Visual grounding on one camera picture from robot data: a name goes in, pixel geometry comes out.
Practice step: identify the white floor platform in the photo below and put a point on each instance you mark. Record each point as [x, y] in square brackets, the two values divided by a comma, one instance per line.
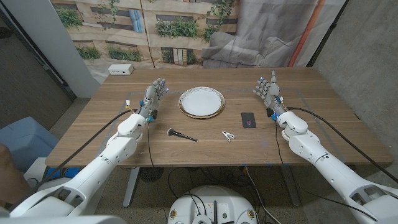
[35, 171]

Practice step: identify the white robot torso base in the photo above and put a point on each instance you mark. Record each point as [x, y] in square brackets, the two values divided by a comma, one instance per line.
[230, 199]

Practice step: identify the white robot chest cover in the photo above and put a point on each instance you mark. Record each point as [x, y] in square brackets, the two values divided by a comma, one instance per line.
[62, 220]

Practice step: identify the white power strip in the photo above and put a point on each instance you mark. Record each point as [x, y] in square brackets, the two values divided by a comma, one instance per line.
[120, 69]

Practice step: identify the blue storage bin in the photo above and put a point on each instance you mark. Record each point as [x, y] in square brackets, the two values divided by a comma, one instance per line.
[21, 140]

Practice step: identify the black card holder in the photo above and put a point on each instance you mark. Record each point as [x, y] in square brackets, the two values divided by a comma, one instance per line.
[248, 119]

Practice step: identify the blue black floor pad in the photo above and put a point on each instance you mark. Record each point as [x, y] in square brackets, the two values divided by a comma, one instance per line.
[70, 172]

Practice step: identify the white table leg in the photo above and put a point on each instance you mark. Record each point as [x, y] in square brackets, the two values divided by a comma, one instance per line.
[130, 189]

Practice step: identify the white plate with gold rim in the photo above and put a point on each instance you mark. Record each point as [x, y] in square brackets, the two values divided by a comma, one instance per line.
[201, 102]

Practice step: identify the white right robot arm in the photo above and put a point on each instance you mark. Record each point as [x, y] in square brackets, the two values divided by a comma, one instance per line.
[326, 168]

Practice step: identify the black round floor base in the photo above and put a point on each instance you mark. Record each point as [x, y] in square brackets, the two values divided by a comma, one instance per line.
[151, 174]

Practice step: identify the black backdrop stand pole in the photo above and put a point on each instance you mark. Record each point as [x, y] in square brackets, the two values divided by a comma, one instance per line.
[327, 34]

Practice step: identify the white clothespin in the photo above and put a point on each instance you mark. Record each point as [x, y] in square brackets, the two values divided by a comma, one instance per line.
[228, 135]

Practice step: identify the grey table leg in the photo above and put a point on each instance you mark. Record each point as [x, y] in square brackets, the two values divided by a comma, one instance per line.
[292, 189]

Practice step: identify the person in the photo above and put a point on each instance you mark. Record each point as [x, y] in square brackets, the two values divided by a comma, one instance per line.
[11, 174]

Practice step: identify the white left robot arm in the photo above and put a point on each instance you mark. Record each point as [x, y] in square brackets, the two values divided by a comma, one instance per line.
[93, 174]

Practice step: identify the printed backdrop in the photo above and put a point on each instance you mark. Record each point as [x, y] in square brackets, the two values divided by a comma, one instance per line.
[186, 46]

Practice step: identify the black makeup brush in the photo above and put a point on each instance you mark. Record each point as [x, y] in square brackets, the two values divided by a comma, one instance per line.
[182, 135]

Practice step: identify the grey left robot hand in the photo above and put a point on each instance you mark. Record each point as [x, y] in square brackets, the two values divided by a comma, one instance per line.
[150, 101]

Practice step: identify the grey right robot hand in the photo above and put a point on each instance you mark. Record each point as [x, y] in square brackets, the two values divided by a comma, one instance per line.
[273, 95]

